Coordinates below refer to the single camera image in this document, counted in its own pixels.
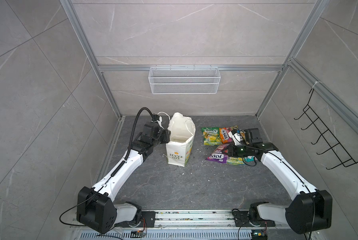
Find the yellow green snack packet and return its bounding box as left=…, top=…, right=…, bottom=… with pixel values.
left=226, top=157, right=245, bottom=165

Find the floral paper bag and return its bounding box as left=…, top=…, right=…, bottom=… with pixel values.
left=158, top=112, right=196, bottom=167

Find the pink snack packet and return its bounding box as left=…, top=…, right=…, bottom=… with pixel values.
left=206, top=144, right=231, bottom=164

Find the orange snack packet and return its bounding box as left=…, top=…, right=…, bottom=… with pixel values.
left=219, top=127, right=233, bottom=144

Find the small green snack packet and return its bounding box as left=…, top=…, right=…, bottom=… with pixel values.
left=201, top=127, right=222, bottom=146

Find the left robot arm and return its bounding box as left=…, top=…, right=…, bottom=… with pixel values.
left=76, top=122, right=171, bottom=234

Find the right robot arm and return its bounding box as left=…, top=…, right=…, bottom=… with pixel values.
left=227, top=143, right=333, bottom=234

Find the small green circuit board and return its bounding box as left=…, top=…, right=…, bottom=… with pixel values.
left=251, top=230, right=268, bottom=240

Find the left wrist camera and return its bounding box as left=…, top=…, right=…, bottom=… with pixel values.
left=152, top=114, right=164, bottom=130

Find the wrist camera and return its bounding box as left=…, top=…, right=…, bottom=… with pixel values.
left=231, top=128, right=263, bottom=147
left=152, top=114, right=164, bottom=130

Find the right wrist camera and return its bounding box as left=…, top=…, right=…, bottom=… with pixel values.
left=231, top=128, right=263, bottom=147

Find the white wire mesh basket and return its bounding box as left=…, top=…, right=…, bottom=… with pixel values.
left=148, top=67, right=221, bottom=95

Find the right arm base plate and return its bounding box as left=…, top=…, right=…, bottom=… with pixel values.
left=231, top=209, right=276, bottom=228

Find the aluminium mounting rail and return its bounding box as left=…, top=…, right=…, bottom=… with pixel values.
left=67, top=208, right=321, bottom=232

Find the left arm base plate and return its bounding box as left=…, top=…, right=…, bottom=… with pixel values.
left=114, top=211, right=156, bottom=228

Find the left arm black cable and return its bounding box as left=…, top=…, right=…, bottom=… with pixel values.
left=59, top=107, right=155, bottom=227

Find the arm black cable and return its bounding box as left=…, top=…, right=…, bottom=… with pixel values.
left=230, top=127, right=318, bottom=240
left=59, top=107, right=155, bottom=227

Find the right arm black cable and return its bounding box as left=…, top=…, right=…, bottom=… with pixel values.
left=230, top=127, right=318, bottom=240

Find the black wire hook rack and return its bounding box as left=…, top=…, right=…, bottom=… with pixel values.
left=294, top=89, right=358, bottom=170

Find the aluminium frame profile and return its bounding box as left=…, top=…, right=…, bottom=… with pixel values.
left=61, top=1, right=358, bottom=135

